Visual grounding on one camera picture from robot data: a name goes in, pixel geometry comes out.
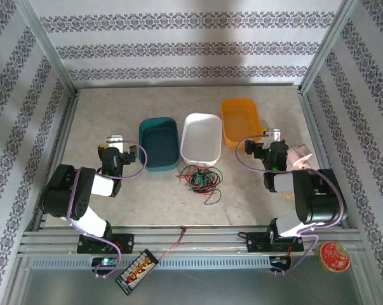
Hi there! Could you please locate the thin black cable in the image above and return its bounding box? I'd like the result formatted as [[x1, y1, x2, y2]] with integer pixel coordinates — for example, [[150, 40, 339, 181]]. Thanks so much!
[[183, 165, 223, 205], [180, 166, 220, 193]]

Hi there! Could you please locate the pink white gadget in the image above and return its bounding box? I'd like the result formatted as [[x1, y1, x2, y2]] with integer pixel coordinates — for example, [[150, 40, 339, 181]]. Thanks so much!
[[288, 144, 313, 169]]

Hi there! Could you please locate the orange plastic bin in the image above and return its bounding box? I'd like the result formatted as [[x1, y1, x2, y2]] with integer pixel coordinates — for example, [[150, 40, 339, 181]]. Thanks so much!
[[220, 97, 262, 149]]

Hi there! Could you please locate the teal plastic bin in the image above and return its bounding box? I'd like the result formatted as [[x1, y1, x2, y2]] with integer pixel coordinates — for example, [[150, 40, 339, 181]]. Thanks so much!
[[138, 116, 182, 172]]

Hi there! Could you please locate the white plastic bin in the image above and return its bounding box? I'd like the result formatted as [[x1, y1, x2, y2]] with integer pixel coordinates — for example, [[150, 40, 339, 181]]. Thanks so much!
[[180, 112, 223, 166]]

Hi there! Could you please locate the left controller board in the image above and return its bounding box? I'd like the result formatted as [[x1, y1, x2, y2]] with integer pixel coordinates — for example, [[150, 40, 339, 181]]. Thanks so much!
[[91, 256, 119, 268]]

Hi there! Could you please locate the controller board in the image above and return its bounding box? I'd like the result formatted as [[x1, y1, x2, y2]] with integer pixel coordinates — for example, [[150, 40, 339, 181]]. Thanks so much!
[[269, 255, 292, 271], [91, 256, 119, 268]]

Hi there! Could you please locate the right controller board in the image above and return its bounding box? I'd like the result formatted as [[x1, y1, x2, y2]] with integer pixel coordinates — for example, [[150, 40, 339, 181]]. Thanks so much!
[[269, 255, 292, 271]]

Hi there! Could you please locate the black power distribution board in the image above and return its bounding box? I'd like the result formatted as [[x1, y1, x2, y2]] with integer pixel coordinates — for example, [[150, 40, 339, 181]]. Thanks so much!
[[114, 248, 161, 296]]

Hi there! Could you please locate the red round tin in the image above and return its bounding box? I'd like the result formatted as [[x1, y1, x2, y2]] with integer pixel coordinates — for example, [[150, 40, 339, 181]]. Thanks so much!
[[318, 241, 351, 273]]

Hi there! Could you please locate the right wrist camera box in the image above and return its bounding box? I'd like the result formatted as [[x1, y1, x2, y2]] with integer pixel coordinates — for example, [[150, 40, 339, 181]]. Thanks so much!
[[263, 128, 283, 142]]

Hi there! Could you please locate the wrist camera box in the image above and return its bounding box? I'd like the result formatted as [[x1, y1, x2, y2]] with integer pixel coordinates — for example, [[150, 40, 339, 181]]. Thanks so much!
[[105, 134, 124, 149], [263, 128, 283, 142]]

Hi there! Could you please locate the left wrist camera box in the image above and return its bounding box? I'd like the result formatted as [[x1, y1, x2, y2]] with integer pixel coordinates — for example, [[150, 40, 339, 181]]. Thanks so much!
[[105, 134, 124, 149]]

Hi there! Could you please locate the aluminium frame rail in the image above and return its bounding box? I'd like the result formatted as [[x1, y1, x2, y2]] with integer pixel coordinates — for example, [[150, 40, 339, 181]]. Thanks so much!
[[18, 224, 366, 259], [32, 90, 81, 230], [75, 82, 303, 92], [297, 88, 351, 228]]

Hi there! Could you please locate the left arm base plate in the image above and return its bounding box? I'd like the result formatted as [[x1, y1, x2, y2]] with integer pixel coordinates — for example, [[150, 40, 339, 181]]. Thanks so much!
[[76, 233, 135, 255]]

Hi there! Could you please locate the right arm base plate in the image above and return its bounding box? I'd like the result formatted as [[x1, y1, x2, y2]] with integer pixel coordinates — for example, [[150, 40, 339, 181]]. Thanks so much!
[[238, 231, 305, 254]]

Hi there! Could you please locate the red orange lead wire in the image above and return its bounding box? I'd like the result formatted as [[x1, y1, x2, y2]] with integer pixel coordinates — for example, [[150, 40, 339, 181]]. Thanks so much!
[[158, 226, 187, 262]]

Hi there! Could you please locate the aluminium frame post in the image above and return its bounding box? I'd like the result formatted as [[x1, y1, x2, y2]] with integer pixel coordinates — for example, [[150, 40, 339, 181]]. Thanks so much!
[[15, 0, 81, 95], [296, 0, 363, 93]]

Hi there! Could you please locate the grey slotted cable duct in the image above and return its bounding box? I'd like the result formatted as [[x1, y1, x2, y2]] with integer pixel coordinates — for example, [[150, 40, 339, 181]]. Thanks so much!
[[29, 256, 322, 271]]

